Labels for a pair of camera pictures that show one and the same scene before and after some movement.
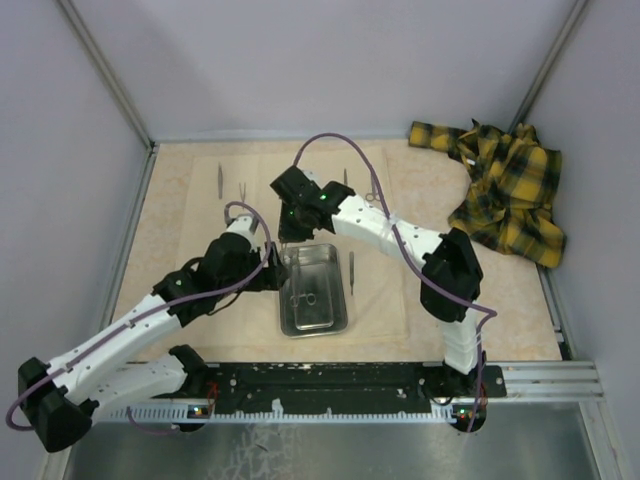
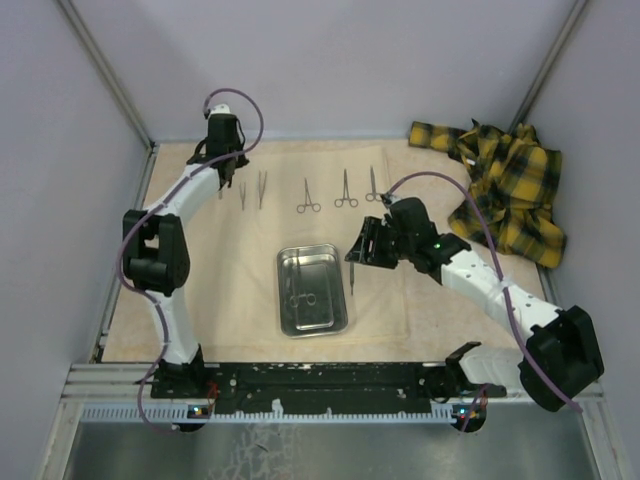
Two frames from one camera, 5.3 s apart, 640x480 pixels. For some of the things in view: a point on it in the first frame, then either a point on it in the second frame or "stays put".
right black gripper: [288, 234] -> [361, 252]
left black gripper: [270, 277] -> [241, 161]
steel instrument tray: [313, 302] stays put
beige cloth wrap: [224, 186] stays put
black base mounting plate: [349, 384] stays put
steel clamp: [311, 299] stays put
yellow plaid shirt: [511, 192] stays put
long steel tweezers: [296, 269] -> [261, 187]
